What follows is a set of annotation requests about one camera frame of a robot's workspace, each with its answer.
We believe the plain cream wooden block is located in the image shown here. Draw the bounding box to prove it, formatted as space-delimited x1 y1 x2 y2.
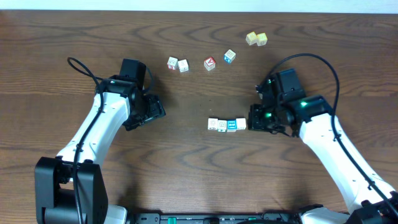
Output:
236 118 247 130

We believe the left yellow wooden block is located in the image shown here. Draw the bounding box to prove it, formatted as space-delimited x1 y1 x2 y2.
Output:
246 32 258 45

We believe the plain wooden letter block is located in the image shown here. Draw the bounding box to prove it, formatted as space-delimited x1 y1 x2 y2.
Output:
178 59 189 72

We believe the yellow wooden block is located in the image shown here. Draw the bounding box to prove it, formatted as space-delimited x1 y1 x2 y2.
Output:
246 32 258 45
257 32 268 46

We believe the blue sided wooden block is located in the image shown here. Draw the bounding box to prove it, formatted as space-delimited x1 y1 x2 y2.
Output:
224 49 236 64

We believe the blue faced wooden block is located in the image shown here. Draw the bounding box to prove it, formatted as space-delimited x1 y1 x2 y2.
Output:
227 119 237 132

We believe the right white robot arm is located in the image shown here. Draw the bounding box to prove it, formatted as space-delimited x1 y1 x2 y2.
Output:
248 95 397 223

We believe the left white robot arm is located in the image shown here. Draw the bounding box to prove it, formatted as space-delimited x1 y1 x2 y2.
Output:
34 75 165 223

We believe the right yellow wooden block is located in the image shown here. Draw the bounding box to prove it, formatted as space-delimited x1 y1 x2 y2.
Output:
257 32 268 46

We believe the green sided wooden block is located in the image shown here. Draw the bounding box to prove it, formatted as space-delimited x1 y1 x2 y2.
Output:
217 119 228 133

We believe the red letter A block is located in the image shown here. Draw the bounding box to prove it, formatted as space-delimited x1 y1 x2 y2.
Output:
204 57 216 71

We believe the cream wooden number block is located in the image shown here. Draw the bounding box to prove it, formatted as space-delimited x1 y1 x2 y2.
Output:
208 118 218 130

